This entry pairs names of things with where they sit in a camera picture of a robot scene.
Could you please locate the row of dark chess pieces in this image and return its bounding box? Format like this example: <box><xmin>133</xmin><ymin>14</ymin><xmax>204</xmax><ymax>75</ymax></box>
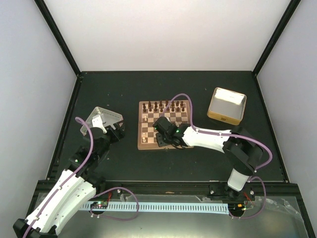
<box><xmin>139</xmin><ymin>100</ymin><xmax>190</xmax><ymax>113</ymax></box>

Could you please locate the small circuit board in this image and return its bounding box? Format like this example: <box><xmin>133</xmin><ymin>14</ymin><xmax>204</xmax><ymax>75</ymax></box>
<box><xmin>91</xmin><ymin>201</ymin><xmax>108</xmax><ymax>209</ymax></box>

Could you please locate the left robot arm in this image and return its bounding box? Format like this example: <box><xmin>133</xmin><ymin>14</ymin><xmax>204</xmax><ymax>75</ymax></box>
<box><xmin>13</xmin><ymin>118</ymin><xmax>125</xmax><ymax>238</ymax></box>

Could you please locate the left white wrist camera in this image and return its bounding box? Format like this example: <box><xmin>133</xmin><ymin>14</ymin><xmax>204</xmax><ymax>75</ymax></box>
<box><xmin>92</xmin><ymin>115</ymin><xmax>107</xmax><ymax>134</ymax></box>

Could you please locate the wooden chess board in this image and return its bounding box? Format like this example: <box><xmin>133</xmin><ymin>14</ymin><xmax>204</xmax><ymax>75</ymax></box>
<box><xmin>137</xmin><ymin>100</ymin><xmax>196</xmax><ymax>150</ymax></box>

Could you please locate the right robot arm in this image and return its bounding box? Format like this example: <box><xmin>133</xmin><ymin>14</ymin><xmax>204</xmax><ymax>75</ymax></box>
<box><xmin>153</xmin><ymin>121</ymin><xmax>263</xmax><ymax>200</ymax></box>

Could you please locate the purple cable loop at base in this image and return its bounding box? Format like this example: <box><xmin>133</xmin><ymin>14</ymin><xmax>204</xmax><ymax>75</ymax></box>
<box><xmin>89</xmin><ymin>185</ymin><xmax>141</xmax><ymax>221</ymax></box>

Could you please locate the white slotted cable duct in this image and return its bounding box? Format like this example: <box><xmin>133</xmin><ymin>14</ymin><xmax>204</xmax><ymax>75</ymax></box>
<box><xmin>79</xmin><ymin>201</ymin><xmax>229</xmax><ymax>215</ymax></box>

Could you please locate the gold metal tin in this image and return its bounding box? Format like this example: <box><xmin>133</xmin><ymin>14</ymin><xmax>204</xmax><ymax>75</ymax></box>
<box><xmin>207</xmin><ymin>87</ymin><xmax>247</xmax><ymax>125</ymax></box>

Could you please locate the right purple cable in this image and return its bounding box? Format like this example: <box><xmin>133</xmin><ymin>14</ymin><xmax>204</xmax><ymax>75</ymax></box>
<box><xmin>159</xmin><ymin>93</ymin><xmax>273</xmax><ymax>220</ymax></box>

